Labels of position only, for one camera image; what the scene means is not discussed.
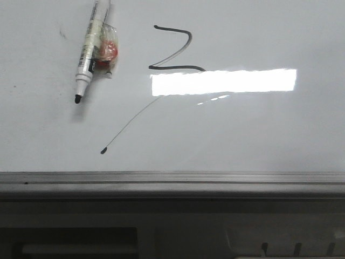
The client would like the red magnet taped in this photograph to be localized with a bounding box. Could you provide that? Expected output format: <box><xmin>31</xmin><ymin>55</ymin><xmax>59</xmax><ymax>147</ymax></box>
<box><xmin>94</xmin><ymin>23</ymin><xmax>119</xmax><ymax>78</ymax></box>

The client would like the white whiteboard marker pen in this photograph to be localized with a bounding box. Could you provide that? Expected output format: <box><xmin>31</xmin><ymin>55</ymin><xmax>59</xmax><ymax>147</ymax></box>
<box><xmin>74</xmin><ymin>1</ymin><xmax>111</xmax><ymax>104</ymax></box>

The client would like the white whiteboard surface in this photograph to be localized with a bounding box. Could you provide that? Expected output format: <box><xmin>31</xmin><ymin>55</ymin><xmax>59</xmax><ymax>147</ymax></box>
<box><xmin>1</xmin><ymin>1</ymin><xmax>344</xmax><ymax>172</ymax></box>

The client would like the grey tray below whiteboard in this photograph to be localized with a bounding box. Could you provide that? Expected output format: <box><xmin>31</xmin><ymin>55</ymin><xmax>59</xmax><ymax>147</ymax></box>
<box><xmin>1</xmin><ymin>200</ymin><xmax>344</xmax><ymax>258</ymax></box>

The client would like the aluminium whiteboard bottom frame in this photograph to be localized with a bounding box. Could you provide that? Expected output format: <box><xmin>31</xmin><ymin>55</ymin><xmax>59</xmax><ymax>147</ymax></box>
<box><xmin>1</xmin><ymin>171</ymin><xmax>344</xmax><ymax>200</ymax></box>

